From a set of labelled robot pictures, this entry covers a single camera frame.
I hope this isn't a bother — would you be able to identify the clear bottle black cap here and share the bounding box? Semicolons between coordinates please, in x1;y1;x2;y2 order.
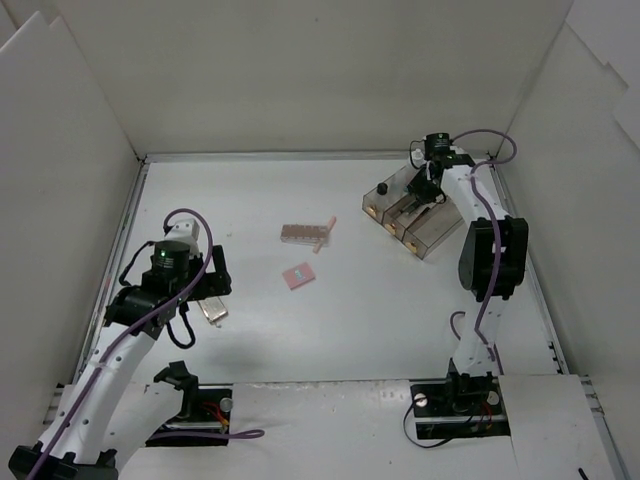
376;182;389;208

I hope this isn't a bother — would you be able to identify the pink concealer tube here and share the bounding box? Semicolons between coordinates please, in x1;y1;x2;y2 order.
313;216;337;254

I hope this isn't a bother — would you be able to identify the white pink teal bottle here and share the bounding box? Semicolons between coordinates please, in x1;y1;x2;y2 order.
409;148;426;170

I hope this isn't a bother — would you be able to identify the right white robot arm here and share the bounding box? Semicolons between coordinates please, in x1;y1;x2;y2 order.
407;132;529;412

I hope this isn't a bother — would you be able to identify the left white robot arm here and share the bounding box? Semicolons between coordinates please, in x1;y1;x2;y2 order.
8;240;231;479

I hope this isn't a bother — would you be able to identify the clear three-drawer organizer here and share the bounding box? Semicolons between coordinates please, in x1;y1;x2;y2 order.
362;165;463;260

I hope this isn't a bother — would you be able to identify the pink square compact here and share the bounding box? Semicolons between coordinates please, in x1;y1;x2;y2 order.
282;262;316;290

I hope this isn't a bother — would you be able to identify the brown eyeshadow palette clear case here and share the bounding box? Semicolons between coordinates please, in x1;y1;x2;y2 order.
280;224;326;246

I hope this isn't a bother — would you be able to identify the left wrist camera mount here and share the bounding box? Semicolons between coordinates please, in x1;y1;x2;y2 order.
164;218;200;255

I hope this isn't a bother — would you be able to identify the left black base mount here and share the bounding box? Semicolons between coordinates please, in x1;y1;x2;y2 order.
145;361;232;448

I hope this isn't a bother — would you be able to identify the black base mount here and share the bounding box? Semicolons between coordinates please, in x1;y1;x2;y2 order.
402;371;511;450
145;361;232;448

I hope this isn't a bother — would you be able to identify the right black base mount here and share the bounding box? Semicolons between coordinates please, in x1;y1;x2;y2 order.
402;371;511;450

